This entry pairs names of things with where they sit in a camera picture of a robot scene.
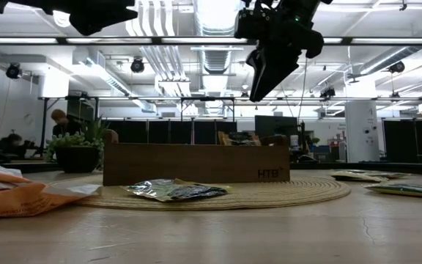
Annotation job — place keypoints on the black partition panel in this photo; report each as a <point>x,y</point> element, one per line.
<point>203,132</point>
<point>401,139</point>

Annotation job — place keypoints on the potted green succulent plant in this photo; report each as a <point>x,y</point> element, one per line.
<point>77,159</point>

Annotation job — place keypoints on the black monitor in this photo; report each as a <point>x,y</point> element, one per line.
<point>275,126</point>

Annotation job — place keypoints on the person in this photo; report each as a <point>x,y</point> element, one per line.
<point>62,122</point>
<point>11,143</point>

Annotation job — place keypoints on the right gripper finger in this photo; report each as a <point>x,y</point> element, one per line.
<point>253,66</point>
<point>273,73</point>

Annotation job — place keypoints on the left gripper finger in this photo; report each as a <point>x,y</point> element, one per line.
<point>101,16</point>

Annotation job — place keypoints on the black ceiling spotlight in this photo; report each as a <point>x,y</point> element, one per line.
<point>137,65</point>
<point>13,70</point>
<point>397,67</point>

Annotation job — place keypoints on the round woven placemat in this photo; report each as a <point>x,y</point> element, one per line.
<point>269,194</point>

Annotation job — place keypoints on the white column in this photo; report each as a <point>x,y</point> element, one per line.
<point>361,132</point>

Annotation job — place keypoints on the wooden tea box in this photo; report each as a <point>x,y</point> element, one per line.
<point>196,165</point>

